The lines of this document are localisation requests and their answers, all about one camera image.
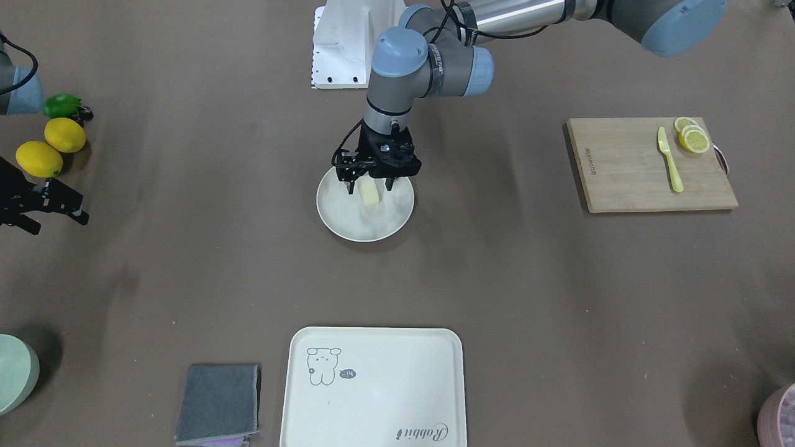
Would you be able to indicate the mint green bowl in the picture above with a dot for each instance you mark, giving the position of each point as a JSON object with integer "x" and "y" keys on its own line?
{"x": 20, "y": 369}

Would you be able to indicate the bamboo cutting board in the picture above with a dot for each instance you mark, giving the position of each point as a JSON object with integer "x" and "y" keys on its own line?
{"x": 621, "y": 169}

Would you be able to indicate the purple cloth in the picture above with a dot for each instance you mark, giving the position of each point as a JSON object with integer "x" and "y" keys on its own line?
{"x": 243, "y": 440}

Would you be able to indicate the green lime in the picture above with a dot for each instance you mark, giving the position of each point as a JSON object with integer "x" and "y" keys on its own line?
{"x": 61, "y": 106}

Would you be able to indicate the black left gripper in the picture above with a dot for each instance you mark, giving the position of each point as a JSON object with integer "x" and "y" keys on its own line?
{"x": 368, "y": 149}

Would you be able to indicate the lower yellow lemon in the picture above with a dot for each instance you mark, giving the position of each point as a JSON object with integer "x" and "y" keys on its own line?
{"x": 65, "y": 135}

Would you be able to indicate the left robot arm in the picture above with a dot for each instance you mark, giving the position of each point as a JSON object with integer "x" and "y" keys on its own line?
{"x": 434, "y": 53}

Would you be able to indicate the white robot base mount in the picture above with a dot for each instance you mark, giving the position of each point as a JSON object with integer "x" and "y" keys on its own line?
{"x": 344, "y": 38}

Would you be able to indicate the pink ice bucket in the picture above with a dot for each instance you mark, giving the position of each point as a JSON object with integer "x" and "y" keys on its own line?
{"x": 775, "y": 421}

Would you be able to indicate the yellow lemon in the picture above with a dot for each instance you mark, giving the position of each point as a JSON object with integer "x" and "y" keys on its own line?
{"x": 65, "y": 135}
{"x": 39, "y": 159}

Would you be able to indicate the yellow plastic knife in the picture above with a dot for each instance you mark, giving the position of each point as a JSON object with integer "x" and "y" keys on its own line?
{"x": 674, "y": 179}

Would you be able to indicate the dark cherries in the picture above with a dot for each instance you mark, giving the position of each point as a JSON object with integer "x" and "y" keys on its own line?
{"x": 82, "y": 115}

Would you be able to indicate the cream rabbit tray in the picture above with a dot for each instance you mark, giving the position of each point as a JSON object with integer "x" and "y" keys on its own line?
{"x": 375, "y": 386}

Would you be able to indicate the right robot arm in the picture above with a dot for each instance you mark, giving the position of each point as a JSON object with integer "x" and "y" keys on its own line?
{"x": 22, "y": 91}

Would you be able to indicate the lemon slices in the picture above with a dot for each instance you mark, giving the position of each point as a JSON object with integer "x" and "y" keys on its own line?
{"x": 692, "y": 136}

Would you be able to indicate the upper yellow lemon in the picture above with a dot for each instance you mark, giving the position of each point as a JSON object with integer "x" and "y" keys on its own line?
{"x": 39, "y": 159}

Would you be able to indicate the grey folded cloth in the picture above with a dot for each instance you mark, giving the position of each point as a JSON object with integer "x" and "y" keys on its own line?
{"x": 219, "y": 401}

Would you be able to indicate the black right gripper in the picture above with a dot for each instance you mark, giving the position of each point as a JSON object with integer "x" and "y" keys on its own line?
{"x": 13, "y": 191}

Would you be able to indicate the cream round plate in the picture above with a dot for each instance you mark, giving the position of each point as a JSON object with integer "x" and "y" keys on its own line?
{"x": 347, "y": 216}

